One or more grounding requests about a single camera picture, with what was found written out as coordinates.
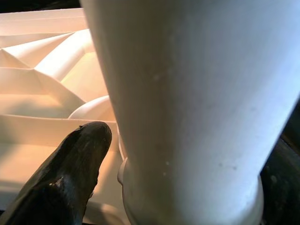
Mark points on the white plastic table top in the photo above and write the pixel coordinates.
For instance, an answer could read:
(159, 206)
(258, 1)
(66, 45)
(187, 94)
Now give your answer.
(35, 105)

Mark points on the white plastic table leg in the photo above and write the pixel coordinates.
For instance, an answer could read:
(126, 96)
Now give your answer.
(187, 93)

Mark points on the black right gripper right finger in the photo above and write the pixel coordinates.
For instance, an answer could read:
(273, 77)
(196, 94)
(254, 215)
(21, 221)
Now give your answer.
(281, 187)

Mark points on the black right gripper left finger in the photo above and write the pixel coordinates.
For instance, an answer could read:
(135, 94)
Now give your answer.
(68, 173)

